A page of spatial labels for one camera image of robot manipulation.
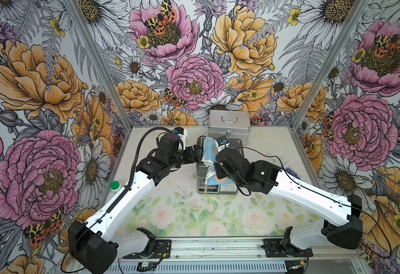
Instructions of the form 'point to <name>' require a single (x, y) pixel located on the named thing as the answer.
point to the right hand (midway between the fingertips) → (219, 163)
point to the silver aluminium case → (235, 124)
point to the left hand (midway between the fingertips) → (196, 156)
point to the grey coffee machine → (236, 146)
